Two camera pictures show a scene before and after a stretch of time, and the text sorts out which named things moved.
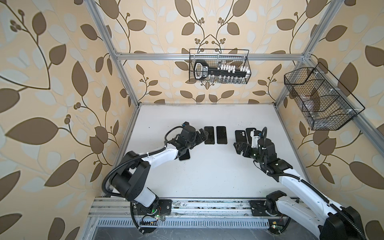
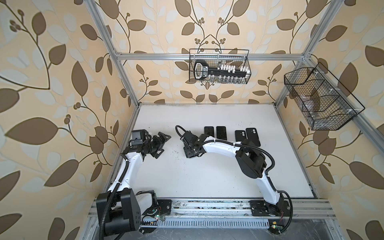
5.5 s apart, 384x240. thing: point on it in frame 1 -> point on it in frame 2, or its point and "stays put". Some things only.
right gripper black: (246, 146) -> (187, 152)
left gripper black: (199, 138) -> (159, 143)
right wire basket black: (324, 103) stays put
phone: (210, 139) stays put
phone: (221, 136) stays put
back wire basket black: (219, 66) stays put
